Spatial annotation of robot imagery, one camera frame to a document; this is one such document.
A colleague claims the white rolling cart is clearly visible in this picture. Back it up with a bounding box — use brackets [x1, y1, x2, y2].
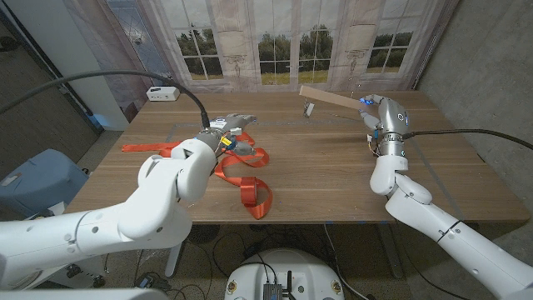
[53, 253, 107, 289]

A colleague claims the black floor power adapter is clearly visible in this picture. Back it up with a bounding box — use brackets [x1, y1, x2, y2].
[132, 273, 172, 292]

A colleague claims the blue plastic bin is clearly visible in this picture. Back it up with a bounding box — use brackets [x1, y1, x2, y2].
[0, 148, 91, 220]

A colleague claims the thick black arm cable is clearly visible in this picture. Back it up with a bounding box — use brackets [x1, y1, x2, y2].
[401, 128, 533, 152]
[0, 69, 212, 129]

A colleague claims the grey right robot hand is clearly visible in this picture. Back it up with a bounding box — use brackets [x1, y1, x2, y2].
[358, 93, 411, 157]

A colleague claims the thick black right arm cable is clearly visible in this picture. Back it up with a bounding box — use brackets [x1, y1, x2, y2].
[401, 128, 533, 152]

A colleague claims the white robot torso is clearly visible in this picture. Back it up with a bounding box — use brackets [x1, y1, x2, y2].
[224, 248, 346, 300]

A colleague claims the white table leg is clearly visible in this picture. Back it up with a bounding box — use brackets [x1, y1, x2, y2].
[165, 241, 187, 279]

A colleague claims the clear plastic bag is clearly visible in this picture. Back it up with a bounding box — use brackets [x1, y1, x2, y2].
[137, 244, 172, 266]

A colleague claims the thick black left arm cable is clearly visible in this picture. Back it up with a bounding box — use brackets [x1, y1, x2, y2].
[0, 69, 212, 129]

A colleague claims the orange ribbon with spool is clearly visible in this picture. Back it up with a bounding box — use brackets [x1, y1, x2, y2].
[121, 132, 274, 221]

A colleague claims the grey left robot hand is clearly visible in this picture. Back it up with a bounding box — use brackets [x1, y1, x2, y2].
[194, 112, 258, 158]

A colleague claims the wooden hanger with metal clips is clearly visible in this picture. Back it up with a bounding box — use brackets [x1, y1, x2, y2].
[298, 82, 370, 123]

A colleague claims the white power strip box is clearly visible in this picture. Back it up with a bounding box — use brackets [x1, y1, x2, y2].
[146, 86, 181, 103]

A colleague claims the black round floor base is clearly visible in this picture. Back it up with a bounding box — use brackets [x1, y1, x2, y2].
[187, 224, 221, 245]

